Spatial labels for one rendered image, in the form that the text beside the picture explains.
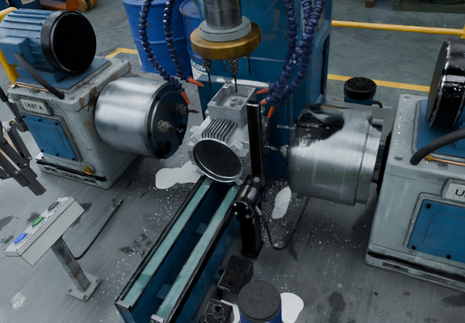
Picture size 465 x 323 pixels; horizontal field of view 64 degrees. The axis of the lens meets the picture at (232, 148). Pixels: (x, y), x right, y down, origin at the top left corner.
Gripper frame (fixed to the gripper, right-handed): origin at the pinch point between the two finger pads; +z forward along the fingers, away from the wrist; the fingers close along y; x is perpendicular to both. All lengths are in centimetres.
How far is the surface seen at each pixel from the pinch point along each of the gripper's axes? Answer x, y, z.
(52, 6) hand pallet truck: 419, 368, -87
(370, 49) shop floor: 10, 333, 122
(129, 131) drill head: -1.0, 29.9, 7.3
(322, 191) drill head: -50, 30, 38
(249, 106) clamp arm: -44, 28, 10
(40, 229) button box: -3.5, -7.0, 8.3
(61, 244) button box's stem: 0.1, -4.9, 15.7
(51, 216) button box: -3.4, -3.4, 8.1
